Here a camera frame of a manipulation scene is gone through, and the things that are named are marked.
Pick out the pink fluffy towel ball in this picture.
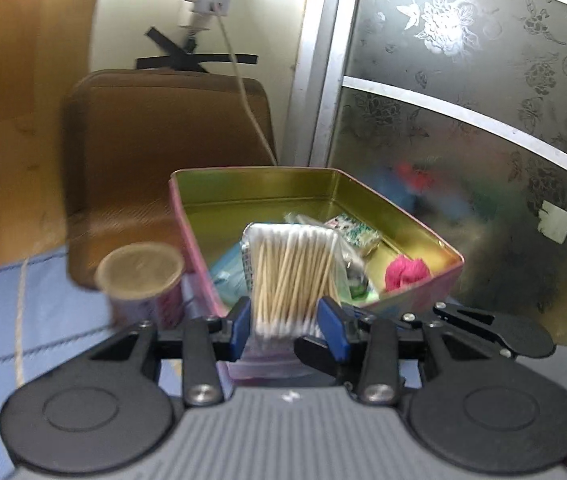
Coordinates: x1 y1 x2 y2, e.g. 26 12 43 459
384 255 431 292

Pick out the wood pattern wall sheet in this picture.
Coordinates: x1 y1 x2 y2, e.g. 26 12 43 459
0 0 97 264

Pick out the peanut can with lid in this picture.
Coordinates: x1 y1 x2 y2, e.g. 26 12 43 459
94 242 186 330

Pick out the black tape cross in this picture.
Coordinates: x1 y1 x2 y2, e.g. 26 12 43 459
136 27 231 73

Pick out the blue glasses case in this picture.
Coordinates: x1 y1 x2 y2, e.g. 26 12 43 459
210 242 250 308

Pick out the frosted glass sliding door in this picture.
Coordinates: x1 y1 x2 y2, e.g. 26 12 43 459
281 0 567 346

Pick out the green correction tape dispenser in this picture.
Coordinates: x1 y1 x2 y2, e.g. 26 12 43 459
345 255 369 297

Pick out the pink macaron tin box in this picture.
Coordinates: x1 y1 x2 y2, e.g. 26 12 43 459
170 167 463 316

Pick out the white power cable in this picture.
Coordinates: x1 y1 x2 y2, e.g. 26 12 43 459
159 0 280 167

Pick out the blue quilted table cover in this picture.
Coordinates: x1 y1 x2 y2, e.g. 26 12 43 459
0 248 115 479

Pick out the green cleaning cloth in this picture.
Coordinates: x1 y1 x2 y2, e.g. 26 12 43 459
352 283 379 308

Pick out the green patterned tissue pack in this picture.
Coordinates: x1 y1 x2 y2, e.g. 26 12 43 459
323 214 381 257

